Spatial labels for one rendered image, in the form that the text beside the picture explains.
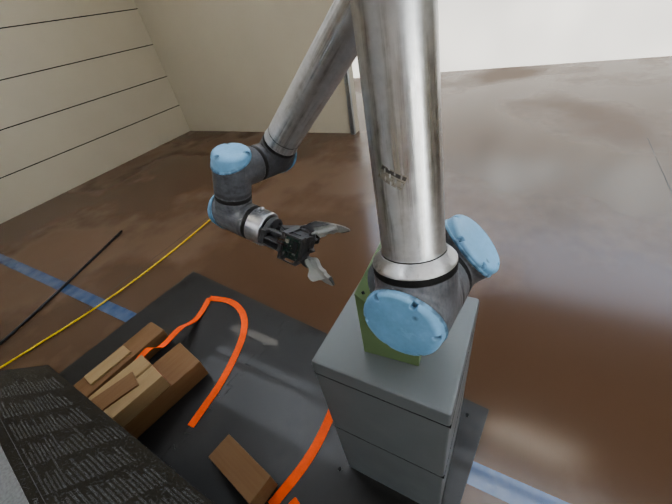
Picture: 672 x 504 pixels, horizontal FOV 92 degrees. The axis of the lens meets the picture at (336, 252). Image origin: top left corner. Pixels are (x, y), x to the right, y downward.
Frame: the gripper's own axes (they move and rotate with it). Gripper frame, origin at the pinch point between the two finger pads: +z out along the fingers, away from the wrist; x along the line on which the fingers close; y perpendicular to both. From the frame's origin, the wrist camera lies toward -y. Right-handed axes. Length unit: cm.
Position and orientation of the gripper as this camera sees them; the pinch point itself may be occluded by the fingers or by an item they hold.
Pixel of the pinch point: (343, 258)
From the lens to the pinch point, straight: 77.7
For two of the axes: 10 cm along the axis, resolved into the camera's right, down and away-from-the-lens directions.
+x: 2.5, -8.8, -4.1
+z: 8.8, 3.8, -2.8
